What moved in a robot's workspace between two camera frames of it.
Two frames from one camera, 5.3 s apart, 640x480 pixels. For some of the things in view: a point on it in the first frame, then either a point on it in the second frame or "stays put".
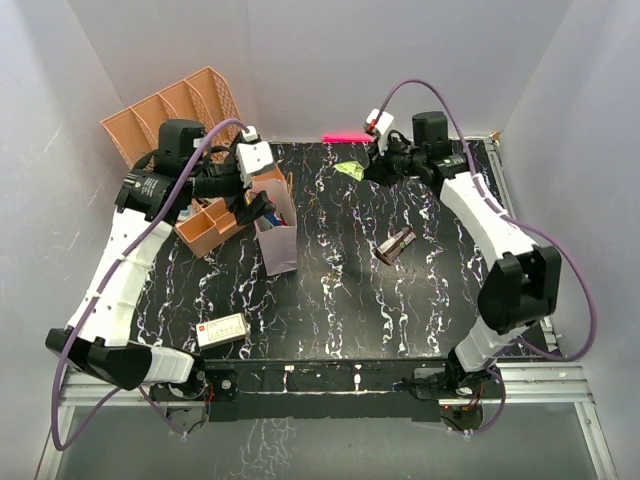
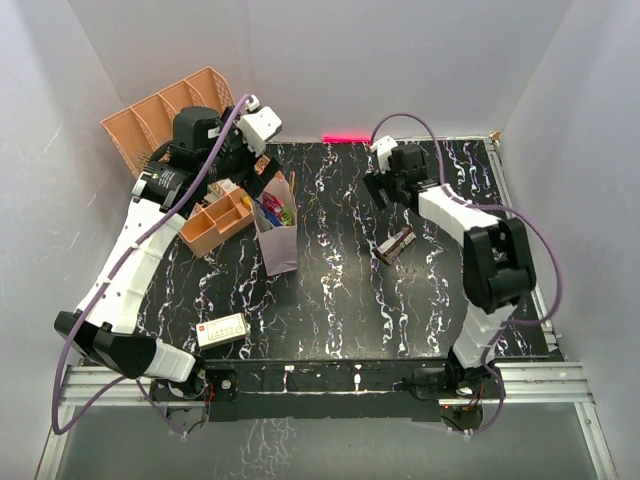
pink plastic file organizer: (204, 102) stays put
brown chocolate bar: (387, 251) stays put
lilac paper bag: (280, 244) stays put
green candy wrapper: (351, 168) to (286, 216)
